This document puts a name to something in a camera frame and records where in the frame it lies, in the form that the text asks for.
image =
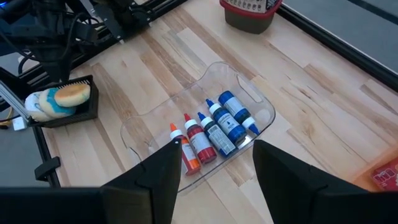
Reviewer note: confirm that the steel box grater red trim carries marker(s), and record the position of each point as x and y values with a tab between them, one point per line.
248	21

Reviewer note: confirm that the orange dye bottle white cap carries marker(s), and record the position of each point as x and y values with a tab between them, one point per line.
190	158

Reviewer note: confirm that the silver aluminium extrusion bar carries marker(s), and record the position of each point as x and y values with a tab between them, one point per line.
12	96

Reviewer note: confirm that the black plastic basket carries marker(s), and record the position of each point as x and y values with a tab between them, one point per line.
88	109

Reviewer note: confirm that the red dye bottle white cap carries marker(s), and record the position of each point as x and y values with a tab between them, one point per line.
202	146

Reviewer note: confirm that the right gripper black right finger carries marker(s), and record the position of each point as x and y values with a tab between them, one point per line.
286	180

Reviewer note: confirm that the yellow orange toy donut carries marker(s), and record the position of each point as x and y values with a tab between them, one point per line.
73	95

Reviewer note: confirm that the orange translucent plastic bin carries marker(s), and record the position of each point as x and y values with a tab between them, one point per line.
363	180

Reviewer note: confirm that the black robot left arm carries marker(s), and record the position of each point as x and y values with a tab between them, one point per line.
53	31

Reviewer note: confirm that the red snack packet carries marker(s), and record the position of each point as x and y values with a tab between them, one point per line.
387	175

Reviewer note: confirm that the white power adapter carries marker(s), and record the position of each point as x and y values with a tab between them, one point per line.
19	124

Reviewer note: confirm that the round green yellow container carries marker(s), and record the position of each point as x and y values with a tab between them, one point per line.
51	105

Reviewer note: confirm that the blue dye bottle white cap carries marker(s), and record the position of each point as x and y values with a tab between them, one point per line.
219	140
230	126
234	107

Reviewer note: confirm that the white blue toy donut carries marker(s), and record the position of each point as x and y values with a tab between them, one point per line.
32	107

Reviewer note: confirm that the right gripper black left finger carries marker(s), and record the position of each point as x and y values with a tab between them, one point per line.
158	177

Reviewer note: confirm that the black table clamp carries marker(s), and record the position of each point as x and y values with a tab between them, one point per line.
46	168

